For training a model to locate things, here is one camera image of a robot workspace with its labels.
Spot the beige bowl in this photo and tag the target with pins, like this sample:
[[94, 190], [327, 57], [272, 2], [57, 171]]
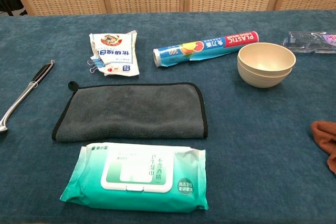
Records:
[[262, 80], [265, 56]]

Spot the grey towel black trim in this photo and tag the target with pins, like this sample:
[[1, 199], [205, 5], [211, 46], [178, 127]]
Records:
[[131, 111]]

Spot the plastic wrap roll blue red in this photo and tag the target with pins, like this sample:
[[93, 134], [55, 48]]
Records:
[[210, 48]]

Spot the white sugar bag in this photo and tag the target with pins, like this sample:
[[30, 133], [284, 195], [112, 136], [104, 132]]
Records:
[[115, 51]]

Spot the blue binder clip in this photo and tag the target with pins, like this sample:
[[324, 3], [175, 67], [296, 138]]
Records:
[[95, 64]]

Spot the green wet wipes pack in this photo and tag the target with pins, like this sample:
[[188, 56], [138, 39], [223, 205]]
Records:
[[136, 176]]

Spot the clear plastic package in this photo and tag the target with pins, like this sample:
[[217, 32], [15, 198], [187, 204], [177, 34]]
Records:
[[307, 42]]

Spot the brown cloth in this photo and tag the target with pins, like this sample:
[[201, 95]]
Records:
[[326, 140]]

